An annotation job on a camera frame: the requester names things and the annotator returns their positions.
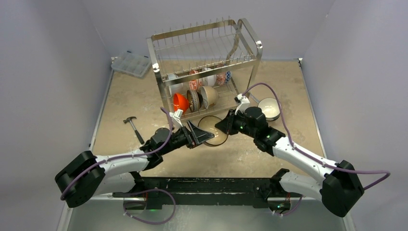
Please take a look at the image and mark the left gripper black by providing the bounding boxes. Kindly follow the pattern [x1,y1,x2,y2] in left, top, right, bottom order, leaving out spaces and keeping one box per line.
[160,119,214,155]

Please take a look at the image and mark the beige bowl brown rim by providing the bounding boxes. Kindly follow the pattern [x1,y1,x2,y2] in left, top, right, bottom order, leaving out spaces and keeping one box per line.
[198,115,228,147]

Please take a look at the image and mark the white bowl brown outside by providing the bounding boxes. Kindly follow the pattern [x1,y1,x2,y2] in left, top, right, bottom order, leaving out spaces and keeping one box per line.
[199,86,218,109]

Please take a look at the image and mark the beige bowl dark patterned outside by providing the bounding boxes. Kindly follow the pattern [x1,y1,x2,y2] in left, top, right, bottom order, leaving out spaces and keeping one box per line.
[187,90,204,113]

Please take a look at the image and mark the orange diamond pattern bowl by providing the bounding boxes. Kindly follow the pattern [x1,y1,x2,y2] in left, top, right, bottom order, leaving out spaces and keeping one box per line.
[216,71,232,86]

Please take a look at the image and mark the orange white floral bowl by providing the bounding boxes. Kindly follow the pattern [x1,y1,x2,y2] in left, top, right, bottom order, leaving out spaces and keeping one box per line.
[189,70,203,91]

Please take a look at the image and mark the stainless steel dish rack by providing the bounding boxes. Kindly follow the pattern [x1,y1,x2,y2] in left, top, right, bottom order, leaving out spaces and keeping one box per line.
[147,18,263,121]

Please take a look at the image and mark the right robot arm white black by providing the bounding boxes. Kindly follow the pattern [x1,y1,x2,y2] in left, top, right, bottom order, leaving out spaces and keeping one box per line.
[215,107,364,217]

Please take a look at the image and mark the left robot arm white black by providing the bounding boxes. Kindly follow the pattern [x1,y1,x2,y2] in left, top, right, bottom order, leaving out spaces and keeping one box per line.
[54,121,214,208]

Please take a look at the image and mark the white bowl teal outside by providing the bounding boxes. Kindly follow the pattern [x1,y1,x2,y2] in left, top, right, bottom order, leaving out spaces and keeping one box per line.
[258,98,281,121]

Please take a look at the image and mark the black hammer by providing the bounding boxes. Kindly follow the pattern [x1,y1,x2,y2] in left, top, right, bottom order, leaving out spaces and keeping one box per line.
[123,116,145,144]

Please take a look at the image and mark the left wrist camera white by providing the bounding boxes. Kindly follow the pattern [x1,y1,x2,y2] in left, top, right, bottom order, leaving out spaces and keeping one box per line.
[169,109,184,130]

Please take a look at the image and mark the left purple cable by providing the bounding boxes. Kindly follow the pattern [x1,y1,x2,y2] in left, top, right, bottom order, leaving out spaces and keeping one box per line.
[60,107,177,225]

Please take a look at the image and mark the purple cable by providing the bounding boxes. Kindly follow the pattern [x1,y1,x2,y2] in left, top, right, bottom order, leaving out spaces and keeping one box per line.
[60,107,177,225]
[242,83,392,218]

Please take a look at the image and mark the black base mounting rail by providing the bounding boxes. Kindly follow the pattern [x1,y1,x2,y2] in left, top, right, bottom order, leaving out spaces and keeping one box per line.
[111,177,347,211]

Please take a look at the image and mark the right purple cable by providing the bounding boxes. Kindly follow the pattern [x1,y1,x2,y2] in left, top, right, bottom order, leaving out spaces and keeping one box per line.
[242,83,392,218]

